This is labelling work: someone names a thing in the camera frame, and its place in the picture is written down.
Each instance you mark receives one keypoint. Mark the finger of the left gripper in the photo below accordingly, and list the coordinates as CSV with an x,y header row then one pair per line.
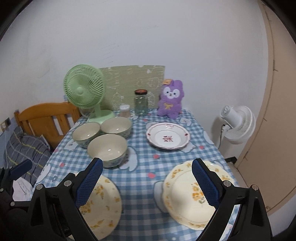
x,y
8,175

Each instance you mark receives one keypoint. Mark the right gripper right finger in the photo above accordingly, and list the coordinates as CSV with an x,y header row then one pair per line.
x,y
251,223

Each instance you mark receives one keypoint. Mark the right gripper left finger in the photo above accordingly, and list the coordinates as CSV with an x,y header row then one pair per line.
x,y
54,212

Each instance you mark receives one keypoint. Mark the round yellow flower plate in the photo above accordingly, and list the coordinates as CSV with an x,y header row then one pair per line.
x,y
102,211

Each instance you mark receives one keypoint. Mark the scalloped yellow flower plate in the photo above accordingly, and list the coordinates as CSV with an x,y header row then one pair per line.
x,y
184,199

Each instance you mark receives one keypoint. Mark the floral ceramic bowl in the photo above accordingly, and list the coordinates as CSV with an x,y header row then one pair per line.
x,y
118,125
109,148
85,133

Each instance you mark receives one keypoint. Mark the floral ceramic bowl front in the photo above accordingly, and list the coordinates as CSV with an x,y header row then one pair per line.
x,y
109,148

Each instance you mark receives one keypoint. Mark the floral ceramic bowl back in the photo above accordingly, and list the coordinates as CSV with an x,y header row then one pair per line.
x,y
118,125

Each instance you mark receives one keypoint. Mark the white red-trim plate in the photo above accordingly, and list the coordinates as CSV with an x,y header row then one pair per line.
x,y
168,136

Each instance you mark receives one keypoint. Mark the white crumpled cloth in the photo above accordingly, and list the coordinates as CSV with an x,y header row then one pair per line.
x,y
22,190

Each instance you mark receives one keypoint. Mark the grey plaid pillow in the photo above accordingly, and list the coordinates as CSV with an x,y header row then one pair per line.
x,y
21,147

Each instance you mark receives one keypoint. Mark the beige door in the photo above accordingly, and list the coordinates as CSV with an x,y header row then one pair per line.
x,y
268,158

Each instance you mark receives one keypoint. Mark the white floor fan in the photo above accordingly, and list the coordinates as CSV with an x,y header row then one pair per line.
x,y
239,124

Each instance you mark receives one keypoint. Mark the blue checkered tablecloth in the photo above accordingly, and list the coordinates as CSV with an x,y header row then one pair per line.
x,y
140,179

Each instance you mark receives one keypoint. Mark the green desk fan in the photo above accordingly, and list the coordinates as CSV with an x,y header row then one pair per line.
x,y
84,87

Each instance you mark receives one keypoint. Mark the cotton swab container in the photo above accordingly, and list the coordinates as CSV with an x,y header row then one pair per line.
x,y
124,110

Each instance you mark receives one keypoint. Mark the green patterned board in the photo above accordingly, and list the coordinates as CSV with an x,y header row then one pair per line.
x,y
122,81

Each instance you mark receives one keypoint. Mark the glass jar black lid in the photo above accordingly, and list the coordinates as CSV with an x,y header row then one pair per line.
x,y
140,102

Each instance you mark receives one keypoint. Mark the purple plush bunny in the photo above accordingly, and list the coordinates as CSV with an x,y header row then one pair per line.
x,y
170,98

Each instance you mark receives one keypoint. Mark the wall power outlet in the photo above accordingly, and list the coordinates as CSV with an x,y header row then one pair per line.
x,y
5,124

